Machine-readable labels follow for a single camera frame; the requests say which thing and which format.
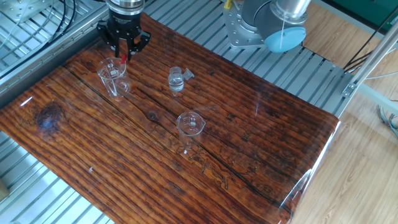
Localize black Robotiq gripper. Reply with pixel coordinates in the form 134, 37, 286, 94
96, 6, 152, 62

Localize glass dropper with red bulb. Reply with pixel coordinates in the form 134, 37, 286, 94
109, 54, 128, 96

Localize small glass bottle with liquid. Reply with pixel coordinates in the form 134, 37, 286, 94
168, 66, 185, 93

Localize upper glass conical flask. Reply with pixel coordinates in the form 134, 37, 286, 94
96, 57, 132, 102

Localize glass conical flask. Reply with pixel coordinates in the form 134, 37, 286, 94
175, 111, 206, 147
96, 57, 132, 102

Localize clear glass bottle stopper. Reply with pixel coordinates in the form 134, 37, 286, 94
182, 67, 196, 81

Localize lower glass conical flask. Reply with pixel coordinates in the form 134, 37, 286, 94
175, 111, 206, 147

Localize perforated metal plate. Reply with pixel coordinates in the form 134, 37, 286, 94
0, 0, 54, 23

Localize glossy wood-grain table mat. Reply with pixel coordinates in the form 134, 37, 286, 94
0, 12, 341, 224

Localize white zip tie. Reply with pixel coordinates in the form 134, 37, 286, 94
279, 11, 289, 50

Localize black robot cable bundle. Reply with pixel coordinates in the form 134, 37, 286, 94
0, 0, 78, 80

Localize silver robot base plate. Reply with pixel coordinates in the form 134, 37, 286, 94
221, 1, 271, 50

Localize thin black cables by post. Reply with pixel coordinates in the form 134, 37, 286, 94
343, 12, 398, 74

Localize aluminium frame post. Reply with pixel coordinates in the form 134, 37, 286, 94
341, 21, 398, 99

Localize thin white cable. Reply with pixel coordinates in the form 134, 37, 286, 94
363, 71, 398, 81

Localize grey horizontal frame bar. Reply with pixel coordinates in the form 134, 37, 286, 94
356, 82, 398, 116

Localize coloured wire bundle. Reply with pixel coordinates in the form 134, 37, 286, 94
376, 104, 398, 139

